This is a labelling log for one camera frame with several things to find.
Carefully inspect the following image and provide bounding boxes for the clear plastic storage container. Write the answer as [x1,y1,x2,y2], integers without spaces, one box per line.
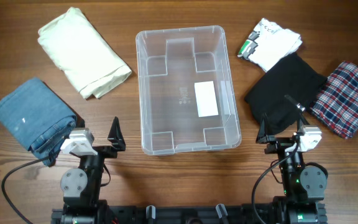
[135,26,242,156]

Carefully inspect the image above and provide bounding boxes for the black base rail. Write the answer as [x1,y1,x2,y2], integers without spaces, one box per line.
[50,203,328,224]

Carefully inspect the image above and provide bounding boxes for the blue jeans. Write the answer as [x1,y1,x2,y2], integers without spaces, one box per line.
[0,78,77,166]

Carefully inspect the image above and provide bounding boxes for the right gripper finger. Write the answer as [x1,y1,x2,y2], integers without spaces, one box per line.
[256,113,269,144]
[285,95,309,128]

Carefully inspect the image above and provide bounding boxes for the cream cloth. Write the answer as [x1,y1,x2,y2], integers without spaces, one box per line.
[37,7,132,99]

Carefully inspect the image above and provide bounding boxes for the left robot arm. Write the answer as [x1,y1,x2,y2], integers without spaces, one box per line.
[51,117,126,224]

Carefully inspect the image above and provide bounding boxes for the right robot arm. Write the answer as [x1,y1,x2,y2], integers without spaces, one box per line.
[251,95,329,223]

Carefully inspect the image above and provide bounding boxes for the left black cable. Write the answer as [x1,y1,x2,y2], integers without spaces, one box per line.
[1,155,52,224]

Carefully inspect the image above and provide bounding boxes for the white printed t-shirt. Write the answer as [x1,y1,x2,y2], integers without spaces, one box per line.
[237,18,303,72]

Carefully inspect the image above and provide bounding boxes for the red navy plaid shirt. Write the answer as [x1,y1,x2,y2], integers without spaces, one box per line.
[310,62,358,139]

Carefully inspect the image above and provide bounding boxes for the black garment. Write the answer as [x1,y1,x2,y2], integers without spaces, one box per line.
[244,53,327,134]

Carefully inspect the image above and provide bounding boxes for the white label sticker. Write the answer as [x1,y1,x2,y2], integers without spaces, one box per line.
[195,81,219,118]

